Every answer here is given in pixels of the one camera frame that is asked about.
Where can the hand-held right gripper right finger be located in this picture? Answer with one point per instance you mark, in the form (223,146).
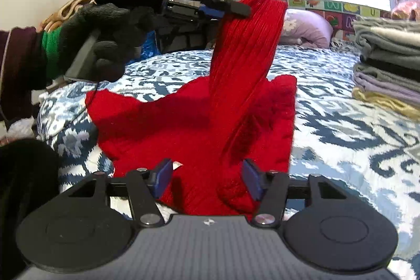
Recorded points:
(251,180)

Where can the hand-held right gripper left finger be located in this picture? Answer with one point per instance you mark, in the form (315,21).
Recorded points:
(163,176)

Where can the red knit sweater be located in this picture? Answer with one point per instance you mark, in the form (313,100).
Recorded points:
(197,122)

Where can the stack of grey folded clothes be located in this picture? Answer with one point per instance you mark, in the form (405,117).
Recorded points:
(387,50)

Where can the person's left hand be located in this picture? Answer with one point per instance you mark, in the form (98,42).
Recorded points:
(111,17)

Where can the bright blue cloth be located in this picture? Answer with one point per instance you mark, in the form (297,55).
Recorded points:
(151,47)

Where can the purple floral pillow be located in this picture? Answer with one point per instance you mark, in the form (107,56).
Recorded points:
(308,29)

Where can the tan woven item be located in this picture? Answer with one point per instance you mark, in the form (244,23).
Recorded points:
(65,9)

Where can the blue white patterned bedspread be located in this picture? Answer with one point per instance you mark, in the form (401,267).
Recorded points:
(344,142)

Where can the person's dark clothing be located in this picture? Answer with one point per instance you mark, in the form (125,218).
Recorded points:
(23,201)

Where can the white crumpled cloth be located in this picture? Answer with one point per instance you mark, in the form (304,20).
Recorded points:
(16,130)

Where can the pink floral quilt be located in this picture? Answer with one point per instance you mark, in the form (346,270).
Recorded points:
(408,7)

